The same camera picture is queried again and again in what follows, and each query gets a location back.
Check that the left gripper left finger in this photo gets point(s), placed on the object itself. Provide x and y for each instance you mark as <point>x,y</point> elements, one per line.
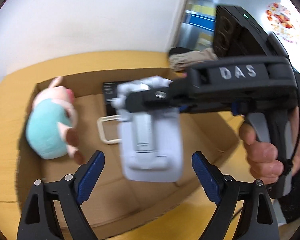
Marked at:
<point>38,218</point>

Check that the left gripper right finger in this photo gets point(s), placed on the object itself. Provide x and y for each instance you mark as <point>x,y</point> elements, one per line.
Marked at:
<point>257,219</point>

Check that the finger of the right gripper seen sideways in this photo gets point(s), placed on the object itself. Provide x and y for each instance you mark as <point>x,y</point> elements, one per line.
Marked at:
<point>176,95</point>

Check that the white power bank device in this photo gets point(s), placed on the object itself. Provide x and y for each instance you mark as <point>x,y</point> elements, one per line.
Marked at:
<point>151,147</point>

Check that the black charger product box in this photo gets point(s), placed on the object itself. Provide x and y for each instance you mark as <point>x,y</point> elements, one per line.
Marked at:
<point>109,90</point>

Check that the cream clear phone case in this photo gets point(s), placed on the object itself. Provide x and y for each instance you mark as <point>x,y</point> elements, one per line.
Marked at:
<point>107,129</point>

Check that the teal and pink plush toy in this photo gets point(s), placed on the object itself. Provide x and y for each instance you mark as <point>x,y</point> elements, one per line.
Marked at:
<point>51,126</point>

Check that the person's right hand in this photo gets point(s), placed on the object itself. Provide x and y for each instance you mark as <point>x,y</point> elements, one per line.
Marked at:
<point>262,157</point>

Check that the grey folded cloth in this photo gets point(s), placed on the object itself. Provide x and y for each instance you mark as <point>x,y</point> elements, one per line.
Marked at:
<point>180,58</point>

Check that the red festive window sticker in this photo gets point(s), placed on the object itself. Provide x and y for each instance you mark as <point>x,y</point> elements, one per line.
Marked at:
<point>282,22</point>

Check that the brown cardboard box tray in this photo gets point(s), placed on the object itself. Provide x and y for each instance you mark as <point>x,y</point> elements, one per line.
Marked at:
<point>117,205</point>

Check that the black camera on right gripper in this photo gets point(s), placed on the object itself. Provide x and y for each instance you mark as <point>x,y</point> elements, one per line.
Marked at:
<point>237,33</point>

